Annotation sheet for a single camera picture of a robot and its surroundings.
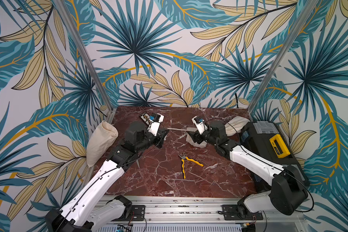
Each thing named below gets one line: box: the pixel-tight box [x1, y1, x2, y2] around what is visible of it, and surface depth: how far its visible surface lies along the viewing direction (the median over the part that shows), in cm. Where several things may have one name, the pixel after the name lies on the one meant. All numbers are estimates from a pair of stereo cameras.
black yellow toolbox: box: [238, 120, 310, 187], surface depth 82 cm
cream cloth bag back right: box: [224, 116, 251, 137], surface depth 99 cm
